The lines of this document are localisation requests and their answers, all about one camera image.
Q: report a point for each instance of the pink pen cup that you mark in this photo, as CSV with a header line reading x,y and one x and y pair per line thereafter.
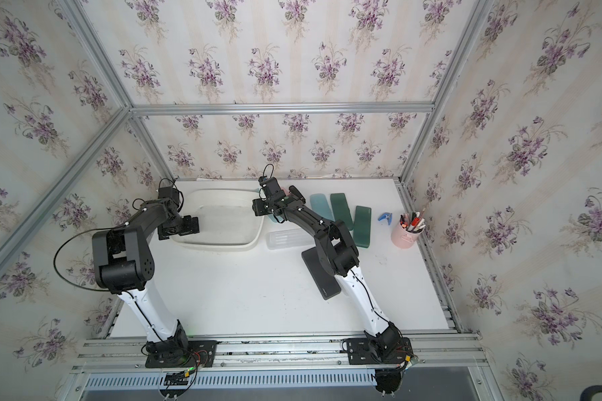
x,y
403,239

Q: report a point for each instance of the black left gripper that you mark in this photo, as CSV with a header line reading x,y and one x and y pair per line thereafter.
x,y
164,234

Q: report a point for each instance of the dark green pencil case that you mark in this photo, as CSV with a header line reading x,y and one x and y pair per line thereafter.
x,y
341,209
362,227

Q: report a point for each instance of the teal pencil case right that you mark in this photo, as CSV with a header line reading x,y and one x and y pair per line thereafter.
x,y
320,205

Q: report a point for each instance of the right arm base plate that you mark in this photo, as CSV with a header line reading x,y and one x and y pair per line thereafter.
x,y
378,351

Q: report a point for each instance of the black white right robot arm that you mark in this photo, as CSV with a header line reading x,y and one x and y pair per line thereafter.
x,y
339,258

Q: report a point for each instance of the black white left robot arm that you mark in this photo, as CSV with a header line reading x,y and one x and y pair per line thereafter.
x,y
124,266

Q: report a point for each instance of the pens in cup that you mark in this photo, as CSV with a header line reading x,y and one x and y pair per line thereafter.
x,y
413,223

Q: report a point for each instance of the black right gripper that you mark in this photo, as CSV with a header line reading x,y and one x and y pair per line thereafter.
x,y
256,207

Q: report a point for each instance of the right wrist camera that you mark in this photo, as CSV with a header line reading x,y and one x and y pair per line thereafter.
x,y
269,185

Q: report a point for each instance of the black pencil case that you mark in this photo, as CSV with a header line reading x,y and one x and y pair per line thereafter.
x,y
326,284

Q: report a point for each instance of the white plastic storage box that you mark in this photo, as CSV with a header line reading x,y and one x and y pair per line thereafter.
x,y
226,221

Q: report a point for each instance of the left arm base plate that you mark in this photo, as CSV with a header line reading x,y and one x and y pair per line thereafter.
x,y
197,354

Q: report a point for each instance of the blue staple remover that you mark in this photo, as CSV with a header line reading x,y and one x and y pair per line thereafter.
x,y
386,217

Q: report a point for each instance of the ribbed clear pencil case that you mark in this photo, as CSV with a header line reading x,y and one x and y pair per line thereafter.
x,y
286,239

